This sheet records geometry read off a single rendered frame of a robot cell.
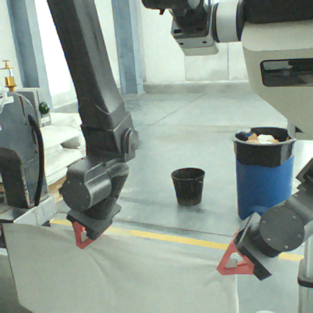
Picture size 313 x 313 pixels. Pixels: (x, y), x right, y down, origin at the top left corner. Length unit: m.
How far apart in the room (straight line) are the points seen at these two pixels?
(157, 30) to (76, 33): 8.78
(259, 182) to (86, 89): 2.36
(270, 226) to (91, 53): 0.33
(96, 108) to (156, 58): 8.78
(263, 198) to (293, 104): 1.97
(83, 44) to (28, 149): 0.43
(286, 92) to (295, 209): 0.51
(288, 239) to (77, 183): 0.31
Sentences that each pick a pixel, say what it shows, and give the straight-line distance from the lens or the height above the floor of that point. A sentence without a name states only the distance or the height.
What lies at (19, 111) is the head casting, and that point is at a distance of 0.92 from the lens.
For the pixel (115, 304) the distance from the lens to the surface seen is 0.84.
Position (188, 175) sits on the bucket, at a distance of 3.49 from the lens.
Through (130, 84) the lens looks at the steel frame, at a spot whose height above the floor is 0.25.
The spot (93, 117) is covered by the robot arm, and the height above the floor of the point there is 1.32.
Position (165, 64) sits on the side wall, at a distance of 9.30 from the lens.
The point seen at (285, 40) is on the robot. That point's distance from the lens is 0.89.
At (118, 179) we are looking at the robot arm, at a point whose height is 1.20.
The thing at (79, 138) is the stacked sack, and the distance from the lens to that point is 4.01.
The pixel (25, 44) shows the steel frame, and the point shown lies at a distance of 6.79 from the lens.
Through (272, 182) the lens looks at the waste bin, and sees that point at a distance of 2.87.
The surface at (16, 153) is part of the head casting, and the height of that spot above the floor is 1.21.
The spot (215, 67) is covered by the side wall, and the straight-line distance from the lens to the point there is 8.92.
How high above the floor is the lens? 1.44
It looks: 19 degrees down
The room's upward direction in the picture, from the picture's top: 5 degrees counter-clockwise
